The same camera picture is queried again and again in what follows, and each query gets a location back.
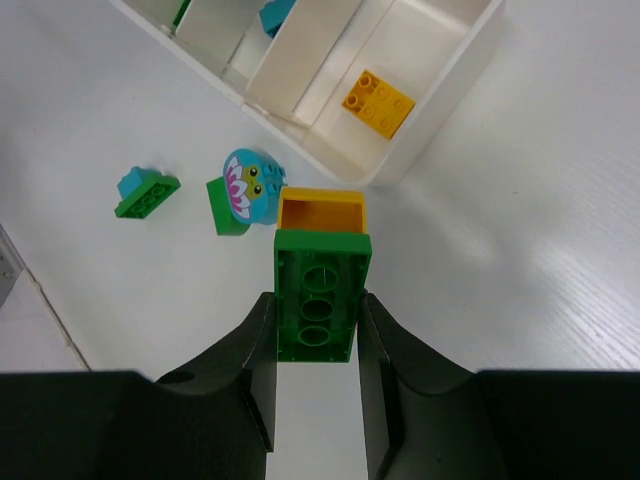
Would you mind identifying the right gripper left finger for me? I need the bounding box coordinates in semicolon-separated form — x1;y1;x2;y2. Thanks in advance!
1;293;277;479

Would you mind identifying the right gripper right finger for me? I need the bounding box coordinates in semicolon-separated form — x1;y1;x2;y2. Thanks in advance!
357;294;639;479

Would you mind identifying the green lego plate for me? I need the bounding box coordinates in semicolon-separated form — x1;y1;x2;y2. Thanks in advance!
114;174;181;219
274;229;373;363

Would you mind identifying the yellow round face lego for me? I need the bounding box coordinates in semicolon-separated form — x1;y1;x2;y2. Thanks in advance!
277;186;367;234

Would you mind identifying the yellow lego plate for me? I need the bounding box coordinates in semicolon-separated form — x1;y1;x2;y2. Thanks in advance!
342;70;415;140

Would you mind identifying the teal 2x4 lego brick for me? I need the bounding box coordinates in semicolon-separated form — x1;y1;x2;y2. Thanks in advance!
259;0;296;38

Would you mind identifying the green curved lego brick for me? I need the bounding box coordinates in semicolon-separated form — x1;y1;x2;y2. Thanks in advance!
206;177;250;236

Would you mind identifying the green lego plate under teal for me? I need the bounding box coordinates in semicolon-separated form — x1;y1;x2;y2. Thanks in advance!
114;174;181;219

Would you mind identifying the teal frog lily lego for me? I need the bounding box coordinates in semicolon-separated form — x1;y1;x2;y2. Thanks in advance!
223;148;286;225

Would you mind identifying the small teal lego brick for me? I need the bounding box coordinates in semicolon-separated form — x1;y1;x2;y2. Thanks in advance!
117;166;161;201

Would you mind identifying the white three-compartment tray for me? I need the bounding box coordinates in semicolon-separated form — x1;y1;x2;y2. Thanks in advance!
118;1;505;185

